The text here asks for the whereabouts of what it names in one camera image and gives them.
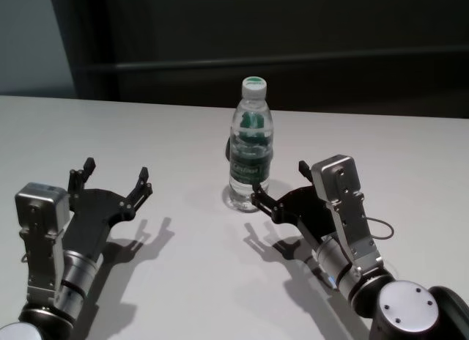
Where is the clear water bottle green label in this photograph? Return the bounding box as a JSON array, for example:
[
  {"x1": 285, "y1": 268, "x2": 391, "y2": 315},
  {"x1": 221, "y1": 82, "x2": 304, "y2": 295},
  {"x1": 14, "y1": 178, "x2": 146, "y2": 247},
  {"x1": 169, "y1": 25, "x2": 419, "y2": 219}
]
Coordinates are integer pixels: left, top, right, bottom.
[{"x1": 228, "y1": 75, "x2": 276, "y2": 214}]

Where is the thin grey horizontal rail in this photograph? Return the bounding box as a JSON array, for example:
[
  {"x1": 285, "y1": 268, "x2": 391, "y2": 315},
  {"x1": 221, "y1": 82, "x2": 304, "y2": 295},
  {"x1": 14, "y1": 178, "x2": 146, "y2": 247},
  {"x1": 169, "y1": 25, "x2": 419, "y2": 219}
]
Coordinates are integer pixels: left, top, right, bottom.
[{"x1": 116, "y1": 48, "x2": 469, "y2": 73}]

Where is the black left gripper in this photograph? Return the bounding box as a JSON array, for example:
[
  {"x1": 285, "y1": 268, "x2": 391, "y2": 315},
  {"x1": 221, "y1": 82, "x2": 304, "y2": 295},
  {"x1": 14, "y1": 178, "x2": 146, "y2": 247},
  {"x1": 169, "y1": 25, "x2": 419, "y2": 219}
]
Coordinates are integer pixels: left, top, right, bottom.
[{"x1": 62, "y1": 157, "x2": 153, "y2": 265}]

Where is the thin right wrist camera cable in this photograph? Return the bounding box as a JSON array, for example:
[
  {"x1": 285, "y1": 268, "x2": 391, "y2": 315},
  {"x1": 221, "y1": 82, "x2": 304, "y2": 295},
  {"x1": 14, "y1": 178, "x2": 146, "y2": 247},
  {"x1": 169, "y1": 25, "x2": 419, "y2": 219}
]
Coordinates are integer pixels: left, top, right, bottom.
[{"x1": 365, "y1": 216, "x2": 396, "y2": 241}]

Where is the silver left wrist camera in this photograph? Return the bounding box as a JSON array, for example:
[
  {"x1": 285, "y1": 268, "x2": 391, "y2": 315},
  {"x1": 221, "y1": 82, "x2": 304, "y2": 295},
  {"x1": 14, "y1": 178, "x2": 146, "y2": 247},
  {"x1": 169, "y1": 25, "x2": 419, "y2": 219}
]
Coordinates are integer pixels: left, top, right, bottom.
[{"x1": 14, "y1": 182, "x2": 73, "y2": 305}]

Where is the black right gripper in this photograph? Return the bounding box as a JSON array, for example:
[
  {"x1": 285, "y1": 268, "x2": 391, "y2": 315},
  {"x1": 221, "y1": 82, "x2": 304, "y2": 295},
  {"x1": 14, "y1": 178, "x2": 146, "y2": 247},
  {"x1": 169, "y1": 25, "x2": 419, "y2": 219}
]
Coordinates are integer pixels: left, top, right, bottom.
[{"x1": 249, "y1": 160, "x2": 333, "y2": 246}]

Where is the dark vertical frame post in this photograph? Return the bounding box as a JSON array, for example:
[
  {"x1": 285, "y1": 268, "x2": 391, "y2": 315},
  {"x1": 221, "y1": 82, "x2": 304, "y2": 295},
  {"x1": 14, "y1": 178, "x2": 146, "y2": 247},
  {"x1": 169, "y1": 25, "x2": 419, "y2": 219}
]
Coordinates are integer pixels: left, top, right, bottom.
[{"x1": 47, "y1": 0, "x2": 122, "y2": 100}]

